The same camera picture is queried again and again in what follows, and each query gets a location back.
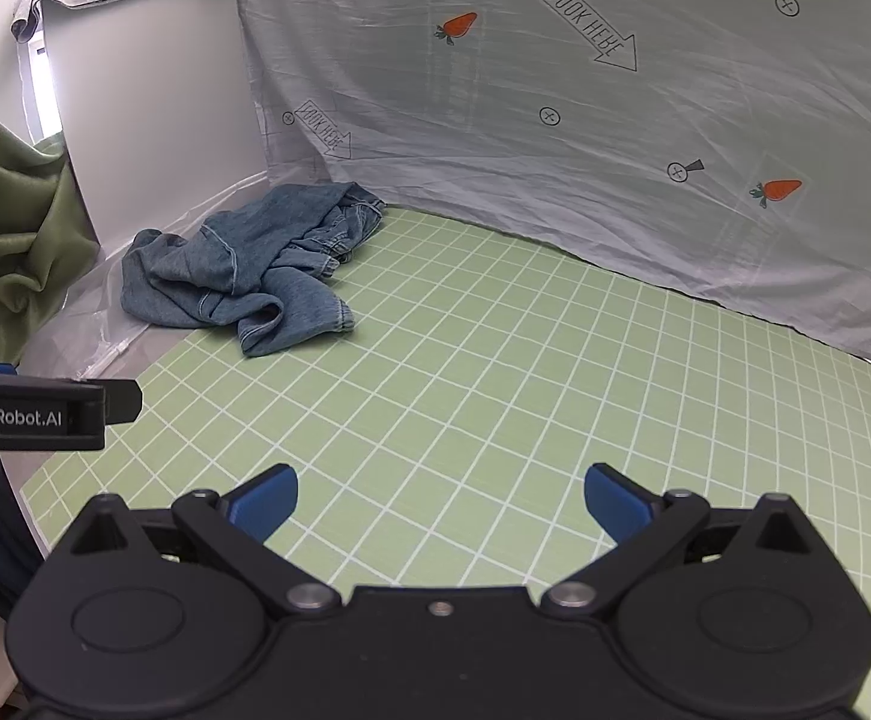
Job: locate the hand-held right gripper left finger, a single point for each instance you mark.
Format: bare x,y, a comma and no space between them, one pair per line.
266,499

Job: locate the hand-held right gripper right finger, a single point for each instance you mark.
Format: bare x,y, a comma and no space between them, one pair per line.
615,499

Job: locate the blue denim jeans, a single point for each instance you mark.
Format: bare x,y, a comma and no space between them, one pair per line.
255,262

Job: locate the clear plastic sheet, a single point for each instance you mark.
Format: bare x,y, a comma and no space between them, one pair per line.
82,330

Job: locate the green cloth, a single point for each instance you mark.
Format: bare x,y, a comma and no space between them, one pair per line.
7,240

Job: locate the green grid cutting mat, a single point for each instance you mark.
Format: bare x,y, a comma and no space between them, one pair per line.
480,390

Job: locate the white cabinet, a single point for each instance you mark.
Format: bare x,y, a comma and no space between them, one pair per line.
157,112

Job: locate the grey carrot printed sheet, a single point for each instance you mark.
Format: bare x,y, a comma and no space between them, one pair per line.
555,127

